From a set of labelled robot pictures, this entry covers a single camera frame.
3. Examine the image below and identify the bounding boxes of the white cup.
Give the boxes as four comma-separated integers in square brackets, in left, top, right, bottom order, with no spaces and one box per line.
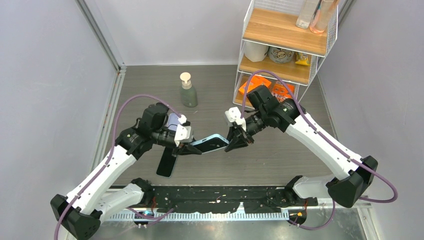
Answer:
[244,41,269,62]

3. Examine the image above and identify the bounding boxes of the yellow snack packet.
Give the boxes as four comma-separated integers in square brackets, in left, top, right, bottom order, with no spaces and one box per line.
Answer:
[295,52,311,66]

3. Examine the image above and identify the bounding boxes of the purple cable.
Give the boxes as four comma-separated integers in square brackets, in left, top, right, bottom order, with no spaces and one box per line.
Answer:
[53,94,183,240]
[240,69,399,204]

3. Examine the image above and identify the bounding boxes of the bare black phone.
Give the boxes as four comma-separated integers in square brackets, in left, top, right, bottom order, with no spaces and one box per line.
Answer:
[156,147,178,178]

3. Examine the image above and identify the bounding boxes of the green soap pump bottle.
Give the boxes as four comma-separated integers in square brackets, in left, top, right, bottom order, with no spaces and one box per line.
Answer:
[179,72,198,108]

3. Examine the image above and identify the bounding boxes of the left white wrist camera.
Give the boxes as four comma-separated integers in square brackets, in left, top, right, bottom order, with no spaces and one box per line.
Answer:
[174,114,194,143]

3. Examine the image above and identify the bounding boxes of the clear glass bottle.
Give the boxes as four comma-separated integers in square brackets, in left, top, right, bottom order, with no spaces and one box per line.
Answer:
[295,0,321,29]

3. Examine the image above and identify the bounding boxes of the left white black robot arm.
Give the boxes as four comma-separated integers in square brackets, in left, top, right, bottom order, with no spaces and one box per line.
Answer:
[50,102,193,240]

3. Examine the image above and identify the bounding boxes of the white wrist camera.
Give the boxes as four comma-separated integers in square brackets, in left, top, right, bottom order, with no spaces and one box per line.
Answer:
[174,114,194,143]
[224,106,247,131]

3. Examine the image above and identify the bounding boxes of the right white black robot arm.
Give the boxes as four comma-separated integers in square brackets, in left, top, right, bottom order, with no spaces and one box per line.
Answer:
[224,85,378,208]

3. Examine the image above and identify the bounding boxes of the printed ceramic mug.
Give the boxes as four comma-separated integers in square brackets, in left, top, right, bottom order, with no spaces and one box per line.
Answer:
[267,46,295,64]

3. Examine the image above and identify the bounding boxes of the orange yellow sponge box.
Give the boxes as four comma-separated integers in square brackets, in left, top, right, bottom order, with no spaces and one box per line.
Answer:
[238,75,272,95]

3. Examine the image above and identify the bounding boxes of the aluminium frame rail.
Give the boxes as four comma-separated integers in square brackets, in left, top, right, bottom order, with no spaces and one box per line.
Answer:
[75,0,127,73]

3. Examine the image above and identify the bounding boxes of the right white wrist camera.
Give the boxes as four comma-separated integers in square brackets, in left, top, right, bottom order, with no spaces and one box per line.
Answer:
[224,106,247,131]

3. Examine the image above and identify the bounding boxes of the white wire wooden shelf rack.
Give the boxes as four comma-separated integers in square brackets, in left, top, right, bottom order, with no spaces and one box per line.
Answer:
[232,0,339,105]

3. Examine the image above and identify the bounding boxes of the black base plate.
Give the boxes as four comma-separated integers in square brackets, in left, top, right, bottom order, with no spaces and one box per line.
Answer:
[140,186,318,214]

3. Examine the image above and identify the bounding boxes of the pink tinted glass bottle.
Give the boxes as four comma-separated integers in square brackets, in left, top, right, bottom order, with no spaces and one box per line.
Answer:
[309,0,340,34]

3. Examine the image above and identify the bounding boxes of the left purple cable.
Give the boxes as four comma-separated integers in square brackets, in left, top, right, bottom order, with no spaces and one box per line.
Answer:
[53,94,183,240]

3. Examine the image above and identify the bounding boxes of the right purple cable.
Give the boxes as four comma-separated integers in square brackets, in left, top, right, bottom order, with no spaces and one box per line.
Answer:
[240,69,399,204]

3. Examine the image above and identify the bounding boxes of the orange razor box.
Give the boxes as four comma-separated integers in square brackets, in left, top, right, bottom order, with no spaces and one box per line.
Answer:
[270,81,296,103]

